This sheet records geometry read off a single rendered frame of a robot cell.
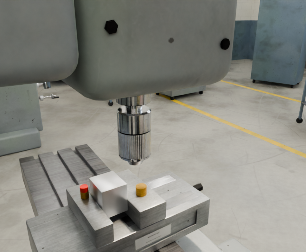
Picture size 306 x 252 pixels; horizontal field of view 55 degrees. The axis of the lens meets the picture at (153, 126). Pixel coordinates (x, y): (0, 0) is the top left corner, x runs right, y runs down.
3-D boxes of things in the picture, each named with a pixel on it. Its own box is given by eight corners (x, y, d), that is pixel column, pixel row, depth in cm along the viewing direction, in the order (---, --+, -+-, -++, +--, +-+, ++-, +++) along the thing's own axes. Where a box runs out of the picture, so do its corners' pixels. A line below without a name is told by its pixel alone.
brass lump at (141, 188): (143, 189, 59) (143, 182, 58) (149, 194, 57) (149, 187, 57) (133, 193, 58) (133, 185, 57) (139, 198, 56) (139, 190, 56)
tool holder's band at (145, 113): (114, 121, 38) (114, 114, 38) (119, 110, 42) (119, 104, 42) (150, 122, 38) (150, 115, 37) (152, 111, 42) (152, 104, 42)
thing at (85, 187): (87, 194, 58) (86, 183, 57) (90, 198, 56) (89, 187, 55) (79, 196, 57) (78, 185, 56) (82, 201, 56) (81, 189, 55)
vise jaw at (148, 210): (129, 183, 69) (128, 168, 67) (166, 218, 57) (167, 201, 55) (105, 191, 65) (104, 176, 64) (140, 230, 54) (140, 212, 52)
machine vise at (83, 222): (169, 193, 77) (170, 155, 73) (209, 224, 66) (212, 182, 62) (30, 247, 59) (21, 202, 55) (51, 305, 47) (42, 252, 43)
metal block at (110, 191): (114, 195, 61) (113, 170, 59) (128, 210, 57) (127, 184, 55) (91, 203, 59) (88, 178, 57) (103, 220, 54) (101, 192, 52)
